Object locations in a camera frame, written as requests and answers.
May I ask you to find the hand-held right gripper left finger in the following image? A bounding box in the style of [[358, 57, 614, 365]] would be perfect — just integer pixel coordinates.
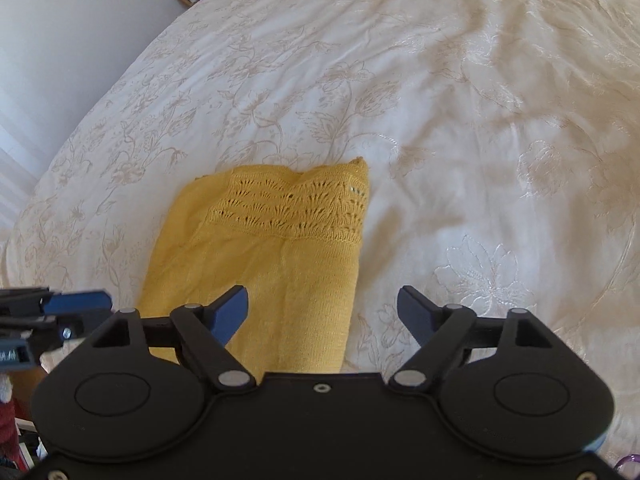
[[90, 285, 257, 392]]

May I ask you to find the white embroidered bedspread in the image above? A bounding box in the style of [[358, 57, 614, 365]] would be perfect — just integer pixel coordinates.
[[0, 0, 640, 466]]

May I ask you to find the yellow knitted sweater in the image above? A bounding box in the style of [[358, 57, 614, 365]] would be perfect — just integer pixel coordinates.
[[136, 157, 372, 376]]

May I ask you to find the red cloth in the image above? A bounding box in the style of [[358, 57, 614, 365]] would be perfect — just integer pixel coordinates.
[[0, 397, 23, 461]]

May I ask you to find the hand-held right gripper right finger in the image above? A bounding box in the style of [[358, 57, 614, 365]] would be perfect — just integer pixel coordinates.
[[388, 285, 554, 391]]

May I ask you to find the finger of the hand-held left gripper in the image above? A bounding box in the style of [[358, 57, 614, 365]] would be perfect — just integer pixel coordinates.
[[0, 287, 113, 315], [0, 310, 112, 343]]

